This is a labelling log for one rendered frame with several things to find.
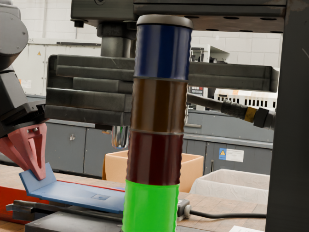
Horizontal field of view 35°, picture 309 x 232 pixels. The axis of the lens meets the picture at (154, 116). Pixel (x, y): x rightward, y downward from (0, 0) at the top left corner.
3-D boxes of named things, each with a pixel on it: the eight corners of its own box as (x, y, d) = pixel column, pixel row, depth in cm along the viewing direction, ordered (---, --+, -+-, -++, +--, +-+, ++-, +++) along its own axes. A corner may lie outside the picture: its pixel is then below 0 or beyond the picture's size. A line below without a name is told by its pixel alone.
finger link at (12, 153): (53, 173, 63) (24, 108, 63) (12, 192, 65) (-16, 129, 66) (78, 162, 69) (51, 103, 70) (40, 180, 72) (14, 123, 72)
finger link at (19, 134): (41, 179, 64) (12, 114, 64) (1, 198, 66) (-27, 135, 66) (67, 168, 70) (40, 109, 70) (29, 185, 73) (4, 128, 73)
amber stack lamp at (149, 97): (141, 125, 36) (144, 80, 35) (191, 130, 34) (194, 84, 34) (120, 127, 32) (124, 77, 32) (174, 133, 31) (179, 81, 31)
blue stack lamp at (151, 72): (145, 78, 35) (148, 31, 35) (195, 81, 34) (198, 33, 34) (124, 74, 32) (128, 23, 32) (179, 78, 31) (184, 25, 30)
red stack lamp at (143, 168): (137, 172, 36) (140, 127, 36) (186, 179, 35) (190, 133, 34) (116, 180, 32) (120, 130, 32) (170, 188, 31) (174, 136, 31)
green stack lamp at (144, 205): (134, 219, 36) (137, 174, 36) (182, 228, 35) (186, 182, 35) (112, 231, 32) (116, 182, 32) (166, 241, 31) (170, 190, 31)
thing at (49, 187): (46, 181, 71) (47, 161, 71) (143, 199, 66) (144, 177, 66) (17, 194, 65) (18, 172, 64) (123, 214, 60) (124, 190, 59)
